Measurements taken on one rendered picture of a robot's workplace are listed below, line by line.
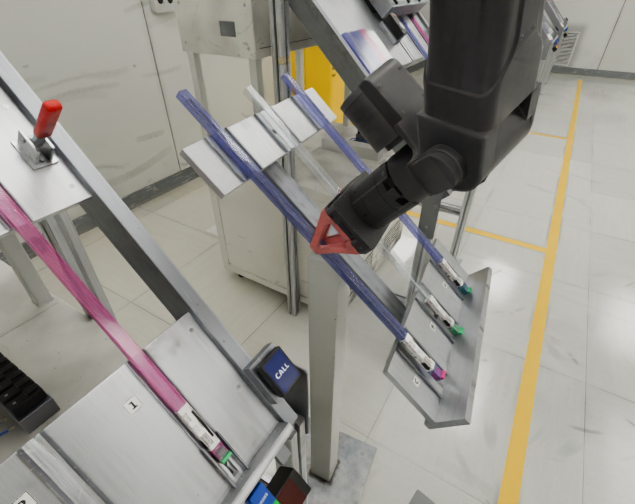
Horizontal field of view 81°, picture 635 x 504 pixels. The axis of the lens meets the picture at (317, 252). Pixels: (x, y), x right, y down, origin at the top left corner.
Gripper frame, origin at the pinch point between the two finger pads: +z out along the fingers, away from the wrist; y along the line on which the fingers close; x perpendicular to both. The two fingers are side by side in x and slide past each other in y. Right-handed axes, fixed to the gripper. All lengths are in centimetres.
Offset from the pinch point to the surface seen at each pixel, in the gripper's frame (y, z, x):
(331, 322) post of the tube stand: -8.6, 18.8, 14.7
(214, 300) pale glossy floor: -57, 122, 1
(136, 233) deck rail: 11.7, 10.7, -16.2
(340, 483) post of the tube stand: -10, 66, 62
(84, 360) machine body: 15, 50, -11
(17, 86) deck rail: 10.1, 9.1, -37.0
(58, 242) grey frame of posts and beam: 7, 40, -29
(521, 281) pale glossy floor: -133, 36, 96
